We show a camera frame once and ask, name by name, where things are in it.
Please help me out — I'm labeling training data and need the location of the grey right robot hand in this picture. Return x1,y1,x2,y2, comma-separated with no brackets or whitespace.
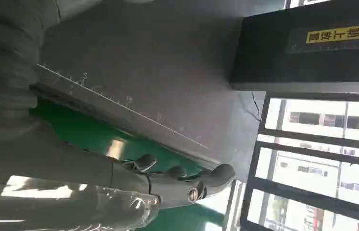
0,123,236,231

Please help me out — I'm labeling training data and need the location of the ribbed grey right arm sleeve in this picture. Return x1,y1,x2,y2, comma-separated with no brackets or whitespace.
0,0,62,141

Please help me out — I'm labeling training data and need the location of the black platform box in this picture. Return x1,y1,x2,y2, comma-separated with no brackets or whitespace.
229,0,359,94

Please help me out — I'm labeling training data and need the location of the pale building outside window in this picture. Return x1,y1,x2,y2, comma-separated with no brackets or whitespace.
248,99,359,231

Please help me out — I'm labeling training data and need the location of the yellow label with black print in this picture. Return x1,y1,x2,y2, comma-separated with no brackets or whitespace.
305,23,359,44

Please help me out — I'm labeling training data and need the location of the black window frame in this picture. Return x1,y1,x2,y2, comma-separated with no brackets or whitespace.
239,91,359,231

